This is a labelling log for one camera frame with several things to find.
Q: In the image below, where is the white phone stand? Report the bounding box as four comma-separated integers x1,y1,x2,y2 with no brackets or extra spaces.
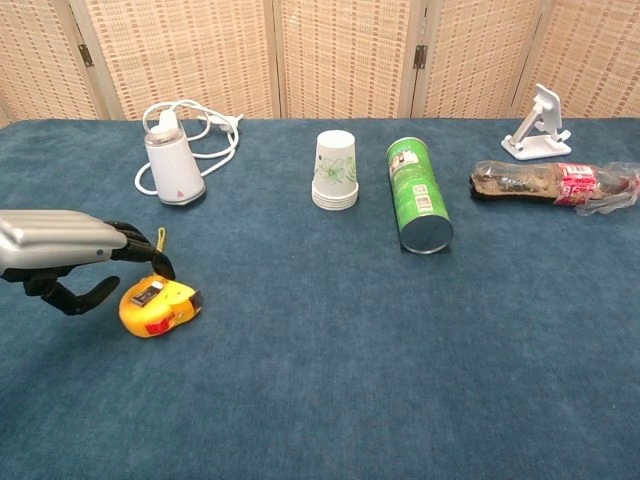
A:
501,83,573,161

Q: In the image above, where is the yellow tape measure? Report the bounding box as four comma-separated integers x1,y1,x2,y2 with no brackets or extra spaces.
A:
118,227,204,339

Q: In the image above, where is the white paper cup stack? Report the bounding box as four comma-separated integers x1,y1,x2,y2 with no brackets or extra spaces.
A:
311,130,360,210

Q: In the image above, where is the green chips can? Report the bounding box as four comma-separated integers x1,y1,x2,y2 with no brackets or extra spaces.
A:
385,137,455,255

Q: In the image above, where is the crushed cola bottle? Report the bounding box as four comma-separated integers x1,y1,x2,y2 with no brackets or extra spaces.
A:
468,159,640,217

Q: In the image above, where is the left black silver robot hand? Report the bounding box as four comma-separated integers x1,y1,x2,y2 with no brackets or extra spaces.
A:
0,209,177,316

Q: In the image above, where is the bamboo folding screen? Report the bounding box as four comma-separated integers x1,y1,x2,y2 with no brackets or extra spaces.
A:
0,0,640,129

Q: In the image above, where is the blue table cloth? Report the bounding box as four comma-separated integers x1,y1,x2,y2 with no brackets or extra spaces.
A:
0,117,640,480

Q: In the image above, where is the white power cable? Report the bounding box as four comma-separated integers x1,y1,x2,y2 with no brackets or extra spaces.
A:
133,99,245,197

